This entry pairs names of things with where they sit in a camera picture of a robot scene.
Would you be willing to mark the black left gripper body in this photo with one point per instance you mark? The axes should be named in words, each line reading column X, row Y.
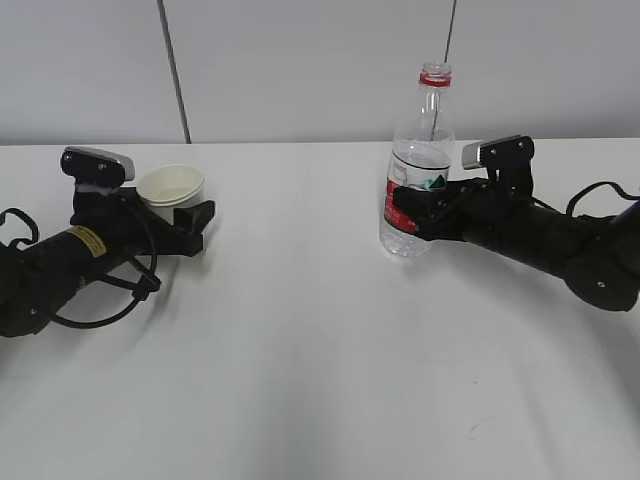
column 125, row 224

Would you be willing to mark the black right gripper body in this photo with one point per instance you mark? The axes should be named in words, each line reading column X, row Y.
column 482, row 209

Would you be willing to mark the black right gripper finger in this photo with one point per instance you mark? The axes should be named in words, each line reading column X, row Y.
column 417, row 210
column 464, row 187

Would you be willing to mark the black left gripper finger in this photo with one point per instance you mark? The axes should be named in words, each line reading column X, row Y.
column 194, row 219

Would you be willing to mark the white paper cup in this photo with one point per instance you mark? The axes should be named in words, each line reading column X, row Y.
column 170, row 187

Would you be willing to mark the clear water bottle red label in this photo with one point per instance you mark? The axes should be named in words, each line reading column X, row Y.
column 421, row 155

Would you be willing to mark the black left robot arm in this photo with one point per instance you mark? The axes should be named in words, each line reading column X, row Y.
column 39, row 277

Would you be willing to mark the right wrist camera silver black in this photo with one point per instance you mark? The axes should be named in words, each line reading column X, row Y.
column 506, row 160

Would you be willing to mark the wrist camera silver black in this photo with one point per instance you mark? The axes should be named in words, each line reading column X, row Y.
column 97, row 167
column 506, row 160

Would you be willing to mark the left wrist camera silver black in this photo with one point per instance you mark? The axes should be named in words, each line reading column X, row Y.
column 97, row 167

